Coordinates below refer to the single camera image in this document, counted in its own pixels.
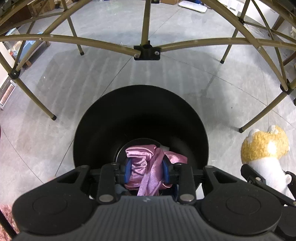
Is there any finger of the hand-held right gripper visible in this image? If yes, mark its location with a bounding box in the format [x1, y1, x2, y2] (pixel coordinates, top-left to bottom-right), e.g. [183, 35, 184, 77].
[240, 164, 296, 207]
[283, 171, 296, 184]

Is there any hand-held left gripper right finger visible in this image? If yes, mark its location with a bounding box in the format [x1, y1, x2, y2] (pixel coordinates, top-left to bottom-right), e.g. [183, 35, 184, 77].
[162, 158, 245, 205]

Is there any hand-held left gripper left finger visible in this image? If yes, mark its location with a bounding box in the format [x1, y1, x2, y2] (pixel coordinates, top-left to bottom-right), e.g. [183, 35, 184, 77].
[50, 159, 133, 205]

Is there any pink shiny cloth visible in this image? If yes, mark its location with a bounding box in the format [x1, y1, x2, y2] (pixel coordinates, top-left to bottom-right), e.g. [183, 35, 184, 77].
[125, 144, 188, 197]

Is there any yellow and white plush toy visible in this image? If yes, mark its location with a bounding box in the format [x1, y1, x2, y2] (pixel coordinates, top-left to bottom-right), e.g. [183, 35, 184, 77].
[240, 125, 293, 195]

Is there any black round bin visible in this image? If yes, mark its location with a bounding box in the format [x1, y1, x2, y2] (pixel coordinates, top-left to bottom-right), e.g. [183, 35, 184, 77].
[73, 85, 210, 200]

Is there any khaki folding table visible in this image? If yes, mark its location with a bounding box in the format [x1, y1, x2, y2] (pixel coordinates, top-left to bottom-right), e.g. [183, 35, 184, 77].
[0, 0, 296, 133]

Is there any pink fuzzy garment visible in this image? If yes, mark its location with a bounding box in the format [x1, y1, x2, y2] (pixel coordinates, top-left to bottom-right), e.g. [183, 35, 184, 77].
[0, 204, 22, 235]

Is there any white leaning board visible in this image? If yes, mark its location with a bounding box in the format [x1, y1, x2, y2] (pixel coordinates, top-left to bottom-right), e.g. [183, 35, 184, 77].
[0, 76, 17, 111]

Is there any light blue storage box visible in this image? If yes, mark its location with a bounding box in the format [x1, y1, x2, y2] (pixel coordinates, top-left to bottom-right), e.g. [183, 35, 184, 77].
[7, 28, 50, 62]

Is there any white flat scale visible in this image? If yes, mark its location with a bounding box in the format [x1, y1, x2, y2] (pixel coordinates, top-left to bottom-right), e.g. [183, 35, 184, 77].
[178, 0, 208, 13]

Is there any brown cardboard box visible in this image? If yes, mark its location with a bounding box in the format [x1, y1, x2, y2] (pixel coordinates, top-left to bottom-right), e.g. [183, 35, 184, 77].
[28, 0, 70, 17]

